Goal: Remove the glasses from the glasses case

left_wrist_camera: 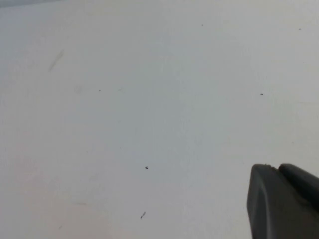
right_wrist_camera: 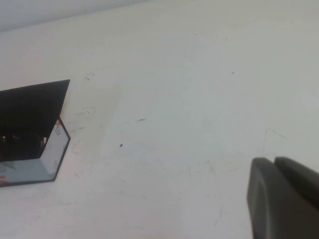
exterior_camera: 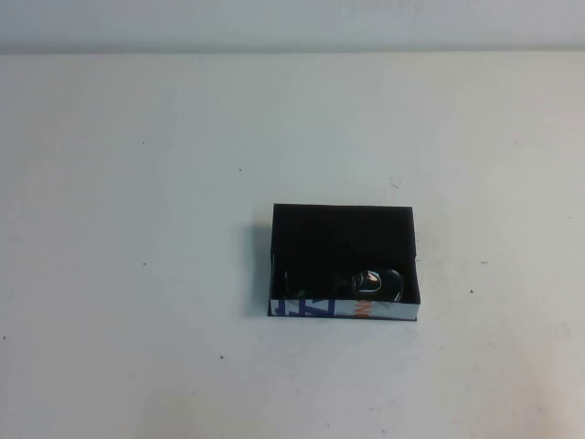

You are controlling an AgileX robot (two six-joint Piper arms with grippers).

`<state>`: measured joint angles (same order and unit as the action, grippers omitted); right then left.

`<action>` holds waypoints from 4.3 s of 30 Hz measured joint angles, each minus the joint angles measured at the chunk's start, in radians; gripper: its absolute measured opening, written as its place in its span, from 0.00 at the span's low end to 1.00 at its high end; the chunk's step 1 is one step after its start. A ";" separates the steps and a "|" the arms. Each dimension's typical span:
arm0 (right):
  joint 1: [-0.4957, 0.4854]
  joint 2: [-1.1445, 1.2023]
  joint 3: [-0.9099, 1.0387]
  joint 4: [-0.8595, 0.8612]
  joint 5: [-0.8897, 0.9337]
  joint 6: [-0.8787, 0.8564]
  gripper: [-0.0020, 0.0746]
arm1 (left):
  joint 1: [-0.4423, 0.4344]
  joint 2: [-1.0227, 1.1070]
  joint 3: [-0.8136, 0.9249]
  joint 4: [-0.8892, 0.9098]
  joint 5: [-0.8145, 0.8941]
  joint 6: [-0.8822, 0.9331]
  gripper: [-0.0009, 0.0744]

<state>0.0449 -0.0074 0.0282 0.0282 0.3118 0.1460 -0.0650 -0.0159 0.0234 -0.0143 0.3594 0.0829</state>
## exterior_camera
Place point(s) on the black sunglasses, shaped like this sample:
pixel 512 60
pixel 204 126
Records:
pixel 381 284

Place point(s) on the black glasses case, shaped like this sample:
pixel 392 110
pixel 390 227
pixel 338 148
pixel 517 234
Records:
pixel 340 233

